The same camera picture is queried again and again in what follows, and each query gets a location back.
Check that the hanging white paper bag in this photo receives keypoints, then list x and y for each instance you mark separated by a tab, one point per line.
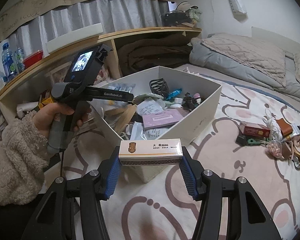
237	7

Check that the left hand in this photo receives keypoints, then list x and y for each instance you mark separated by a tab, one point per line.
45	116

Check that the brown folded blanket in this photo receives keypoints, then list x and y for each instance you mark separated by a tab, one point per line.
170	51

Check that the pink card packet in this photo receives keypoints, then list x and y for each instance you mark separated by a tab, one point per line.
163	119

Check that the white storage box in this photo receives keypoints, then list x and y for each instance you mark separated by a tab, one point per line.
188	128

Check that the cream incense box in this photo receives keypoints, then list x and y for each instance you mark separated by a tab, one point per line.
150	152

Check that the grey curtain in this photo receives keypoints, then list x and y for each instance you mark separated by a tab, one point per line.
34	30

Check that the clear bag pink items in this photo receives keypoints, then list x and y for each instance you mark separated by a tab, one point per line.
274	148

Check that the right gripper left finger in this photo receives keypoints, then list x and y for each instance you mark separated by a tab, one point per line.
53	218

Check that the white cap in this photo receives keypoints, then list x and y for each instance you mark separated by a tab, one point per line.
185	6

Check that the blue water bottle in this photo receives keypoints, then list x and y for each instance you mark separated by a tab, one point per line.
8	62

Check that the grey duvet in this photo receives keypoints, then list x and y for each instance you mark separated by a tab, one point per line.
202	56

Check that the black hair claw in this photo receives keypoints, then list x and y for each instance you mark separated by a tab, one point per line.
159	86

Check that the left quilted pillow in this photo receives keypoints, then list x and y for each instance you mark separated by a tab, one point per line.
251	52

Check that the brown leather pouch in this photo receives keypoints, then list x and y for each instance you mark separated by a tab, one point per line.
286	129

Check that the small black box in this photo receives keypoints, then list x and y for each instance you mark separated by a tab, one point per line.
241	140

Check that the red bowl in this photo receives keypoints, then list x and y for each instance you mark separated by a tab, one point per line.
33	58

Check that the dark red cardboard box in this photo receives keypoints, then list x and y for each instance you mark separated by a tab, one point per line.
254	130

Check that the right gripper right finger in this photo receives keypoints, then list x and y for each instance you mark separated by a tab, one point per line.
248	217

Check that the fluffy beige sleeve forearm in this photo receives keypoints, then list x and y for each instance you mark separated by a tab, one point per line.
23	156

